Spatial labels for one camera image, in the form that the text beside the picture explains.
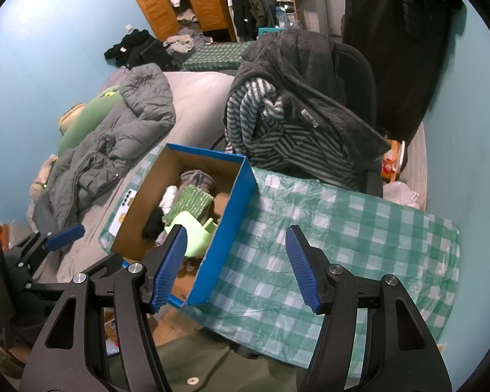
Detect light green checked tablecloth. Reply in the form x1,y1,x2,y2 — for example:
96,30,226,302
99,149,461,380

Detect striped fleece garment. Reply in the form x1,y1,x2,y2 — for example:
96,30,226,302
223,79,364,190

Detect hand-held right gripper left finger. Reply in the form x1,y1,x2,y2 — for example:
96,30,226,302
18,224,188,392

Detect wooden wardrobe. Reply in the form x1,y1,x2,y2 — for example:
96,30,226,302
118,0,238,42

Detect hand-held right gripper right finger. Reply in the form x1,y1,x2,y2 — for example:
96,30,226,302
285,224,453,392

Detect bed with grey sheet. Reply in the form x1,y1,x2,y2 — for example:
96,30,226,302
26,69,239,282

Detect orange plastic bag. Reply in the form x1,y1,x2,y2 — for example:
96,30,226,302
382,139,407,182

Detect black clothes pile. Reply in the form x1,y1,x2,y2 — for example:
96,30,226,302
104,28,180,72

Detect blue plastic crate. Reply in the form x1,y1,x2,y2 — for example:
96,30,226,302
257,26,288,39

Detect blue cardboard box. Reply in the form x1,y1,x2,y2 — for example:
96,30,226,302
111,143,257,308

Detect olive green jacket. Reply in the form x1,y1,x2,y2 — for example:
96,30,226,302
106,332,311,392

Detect beige plush toy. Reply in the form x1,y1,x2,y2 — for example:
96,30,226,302
29,154,60,200

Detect dark grey fleece robe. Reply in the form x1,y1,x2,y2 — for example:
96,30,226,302
229,28,392,172

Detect brown fluffy sock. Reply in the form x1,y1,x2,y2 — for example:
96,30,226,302
175,170,221,223

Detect hanging dark clothes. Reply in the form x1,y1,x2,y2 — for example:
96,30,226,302
220,0,278,37

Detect dark green checked tablecloth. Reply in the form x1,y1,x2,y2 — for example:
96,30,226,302
182,41,256,72

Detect white phone with stickers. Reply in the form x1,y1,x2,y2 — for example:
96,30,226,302
109,190,137,235

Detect black sock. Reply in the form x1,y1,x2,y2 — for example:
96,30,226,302
141,208,166,241

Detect white plastic bag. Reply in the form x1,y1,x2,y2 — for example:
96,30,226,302
382,180,422,210

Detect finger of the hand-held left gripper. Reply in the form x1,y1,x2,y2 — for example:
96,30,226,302
8,224,86,260
24,252,124,293

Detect grey clothes pile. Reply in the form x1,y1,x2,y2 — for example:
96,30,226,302
163,28,213,54

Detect black hanging coat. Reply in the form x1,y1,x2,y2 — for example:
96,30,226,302
342,0,464,143

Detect black office chair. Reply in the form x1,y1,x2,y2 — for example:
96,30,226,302
331,43,386,199

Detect green socks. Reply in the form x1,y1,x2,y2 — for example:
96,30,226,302
164,211,219,259

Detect green fuzzy sock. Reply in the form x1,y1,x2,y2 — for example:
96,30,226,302
162,185,214,223

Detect plain white sock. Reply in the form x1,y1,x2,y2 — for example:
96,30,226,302
159,186,179,210

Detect grey puffer jacket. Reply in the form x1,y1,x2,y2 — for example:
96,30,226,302
47,64,177,223

